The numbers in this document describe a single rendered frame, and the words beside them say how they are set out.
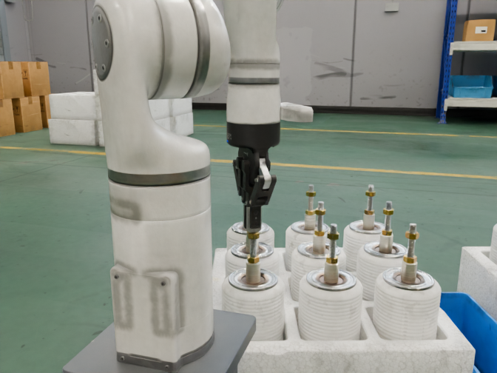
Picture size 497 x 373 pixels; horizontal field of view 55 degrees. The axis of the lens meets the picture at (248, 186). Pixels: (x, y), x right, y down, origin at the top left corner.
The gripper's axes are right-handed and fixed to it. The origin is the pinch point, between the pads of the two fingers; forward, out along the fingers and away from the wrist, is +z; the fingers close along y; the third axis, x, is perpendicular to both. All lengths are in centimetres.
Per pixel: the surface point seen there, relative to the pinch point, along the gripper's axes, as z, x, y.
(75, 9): -92, -31, -666
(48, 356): 36, -33, -29
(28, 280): 36, -41, -68
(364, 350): 17.1, 12.8, 12.1
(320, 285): 9.7, 9.0, 5.3
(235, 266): 11.5, 0.0, -8.4
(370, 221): 8.2, 29.7, -14.1
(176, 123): 24, 41, -306
